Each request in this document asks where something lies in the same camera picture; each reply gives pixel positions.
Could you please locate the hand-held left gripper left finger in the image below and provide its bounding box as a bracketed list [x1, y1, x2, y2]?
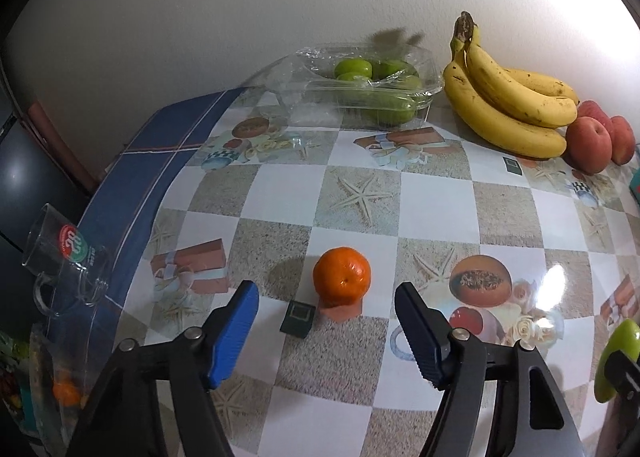
[65, 279, 260, 457]

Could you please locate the printed checkered tablecloth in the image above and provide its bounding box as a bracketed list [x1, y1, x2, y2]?
[27, 87, 640, 457]

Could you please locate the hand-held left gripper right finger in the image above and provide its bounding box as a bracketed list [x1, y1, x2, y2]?
[394, 282, 583, 457]

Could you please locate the green jujube fruit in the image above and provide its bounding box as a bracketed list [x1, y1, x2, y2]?
[593, 319, 640, 404]

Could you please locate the colourful printed bag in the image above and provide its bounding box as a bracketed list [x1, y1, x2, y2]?
[0, 332, 31, 433]

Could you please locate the small orange mandarin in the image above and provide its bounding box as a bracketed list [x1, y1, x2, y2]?
[313, 246, 373, 308]

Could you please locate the red apple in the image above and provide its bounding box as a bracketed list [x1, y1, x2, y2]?
[577, 100, 616, 130]
[565, 117, 613, 175]
[610, 116, 637, 165]

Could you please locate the clear plastic clamshell box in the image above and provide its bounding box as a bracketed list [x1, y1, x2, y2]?
[235, 44, 447, 130]

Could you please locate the dark grey cabinet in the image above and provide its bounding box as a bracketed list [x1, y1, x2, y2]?
[0, 57, 96, 338]

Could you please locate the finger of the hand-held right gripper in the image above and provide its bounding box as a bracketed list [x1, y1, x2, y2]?
[602, 349, 640, 400]

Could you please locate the clear glass jar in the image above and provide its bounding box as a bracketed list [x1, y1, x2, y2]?
[27, 322, 96, 448]

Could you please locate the yellow banana bunch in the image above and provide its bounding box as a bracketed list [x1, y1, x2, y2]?
[443, 11, 580, 159]

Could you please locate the glass mug with red logo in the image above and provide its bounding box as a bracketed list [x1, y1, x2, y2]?
[20, 202, 113, 318]

